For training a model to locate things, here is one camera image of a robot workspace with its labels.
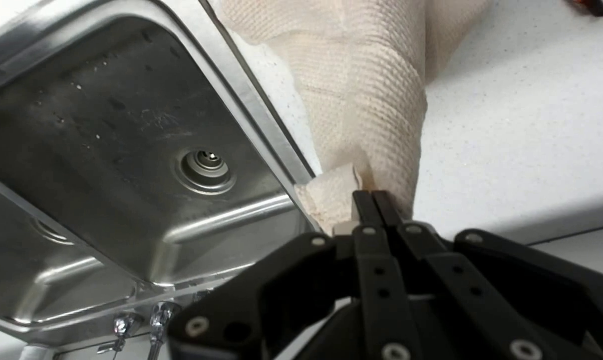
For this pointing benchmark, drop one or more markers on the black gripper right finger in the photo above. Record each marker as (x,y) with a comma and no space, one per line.
(461,281)

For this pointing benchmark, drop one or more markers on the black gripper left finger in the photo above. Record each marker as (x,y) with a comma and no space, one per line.
(373,281)

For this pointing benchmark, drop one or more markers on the cream tea towel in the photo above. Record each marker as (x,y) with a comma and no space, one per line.
(367,101)

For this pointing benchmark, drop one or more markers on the steel sink drain strainer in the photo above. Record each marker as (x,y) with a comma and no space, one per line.
(52,231)
(205,168)

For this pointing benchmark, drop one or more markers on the chrome sink faucet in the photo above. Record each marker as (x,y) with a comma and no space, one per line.
(159,321)

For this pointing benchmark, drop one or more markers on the stainless steel double sink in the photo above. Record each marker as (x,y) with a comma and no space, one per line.
(101,133)

